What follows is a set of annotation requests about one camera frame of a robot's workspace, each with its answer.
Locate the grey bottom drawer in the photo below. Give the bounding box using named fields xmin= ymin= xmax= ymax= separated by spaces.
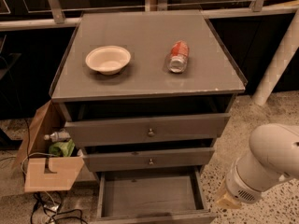
xmin=93 ymin=167 xmax=216 ymax=224

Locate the grey drawer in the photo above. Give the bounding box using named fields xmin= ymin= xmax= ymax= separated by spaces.
xmin=83 ymin=147 xmax=215 ymax=172
xmin=93 ymin=167 xmax=216 ymax=224
xmin=65 ymin=113 xmax=230 ymax=147

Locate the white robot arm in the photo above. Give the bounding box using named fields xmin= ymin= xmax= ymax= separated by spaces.
xmin=216 ymin=123 xmax=299 ymax=209

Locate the grey middle drawer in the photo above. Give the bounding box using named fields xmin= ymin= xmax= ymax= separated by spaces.
xmin=83 ymin=147 xmax=215 ymax=172

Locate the grey drawer cabinet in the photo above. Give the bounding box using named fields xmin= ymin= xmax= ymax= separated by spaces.
xmin=49 ymin=10 xmax=249 ymax=176

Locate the grey top drawer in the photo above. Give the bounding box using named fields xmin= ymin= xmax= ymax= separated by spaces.
xmin=65 ymin=113 xmax=230 ymax=147

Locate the red soda can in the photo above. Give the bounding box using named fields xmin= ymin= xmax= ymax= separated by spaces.
xmin=167 ymin=40 xmax=190 ymax=74

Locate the green plastic bag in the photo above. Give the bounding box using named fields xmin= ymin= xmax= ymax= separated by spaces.
xmin=49 ymin=139 xmax=75 ymax=157

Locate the clear plastic bottle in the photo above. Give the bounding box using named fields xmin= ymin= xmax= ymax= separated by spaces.
xmin=44 ymin=131 xmax=71 ymax=142

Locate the white paper bowl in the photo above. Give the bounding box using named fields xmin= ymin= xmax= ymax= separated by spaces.
xmin=85 ymin=46 xmax=131 ymax=76

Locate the brown cardboard box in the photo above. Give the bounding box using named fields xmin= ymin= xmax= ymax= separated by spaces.
xmin=13 ymin=101 xmax=84 ymax=192

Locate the white diagonal post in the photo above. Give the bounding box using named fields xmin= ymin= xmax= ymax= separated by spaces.
xmin=252 ymin=10 xmax=299 ymax=106

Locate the black cable bundle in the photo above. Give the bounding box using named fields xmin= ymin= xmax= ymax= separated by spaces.
xmin=29 ymin=191 xmax=89 ymax=224

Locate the metal railing frame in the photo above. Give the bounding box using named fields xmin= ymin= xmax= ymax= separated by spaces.
xmin=0 ymin=0 xmax=298 ymax=31

